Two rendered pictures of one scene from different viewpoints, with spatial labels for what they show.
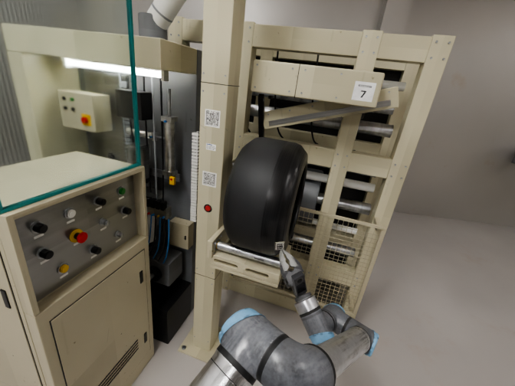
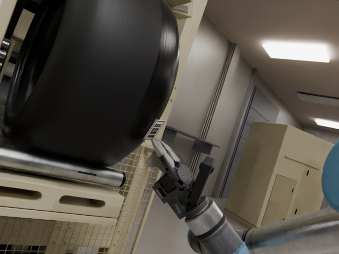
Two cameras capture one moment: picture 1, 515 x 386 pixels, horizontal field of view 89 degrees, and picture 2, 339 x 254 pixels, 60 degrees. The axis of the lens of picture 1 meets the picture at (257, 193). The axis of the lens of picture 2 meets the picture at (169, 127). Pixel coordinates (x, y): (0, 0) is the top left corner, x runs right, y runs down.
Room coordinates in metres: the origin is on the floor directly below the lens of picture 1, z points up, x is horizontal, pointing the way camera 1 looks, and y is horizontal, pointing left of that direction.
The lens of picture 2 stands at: (0.46, 0.44, 1.04)
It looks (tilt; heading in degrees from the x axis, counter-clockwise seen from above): 3 degrees up; 308
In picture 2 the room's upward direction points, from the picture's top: 18 degrees clockwise
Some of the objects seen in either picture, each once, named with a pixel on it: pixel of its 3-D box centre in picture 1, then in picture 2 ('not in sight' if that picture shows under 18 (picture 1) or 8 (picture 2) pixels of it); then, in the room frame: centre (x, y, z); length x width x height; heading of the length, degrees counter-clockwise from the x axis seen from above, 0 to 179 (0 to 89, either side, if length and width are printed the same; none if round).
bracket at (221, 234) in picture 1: (226, 230); not in sight; (1.25, 0.15, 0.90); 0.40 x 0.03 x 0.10; 165
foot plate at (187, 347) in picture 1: (205, 339); not in sight; (1.25, 0.23, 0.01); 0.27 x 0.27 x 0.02; 75
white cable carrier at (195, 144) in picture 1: (197, 178); not in sight; (1.25, 0.32, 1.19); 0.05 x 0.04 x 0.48; 165
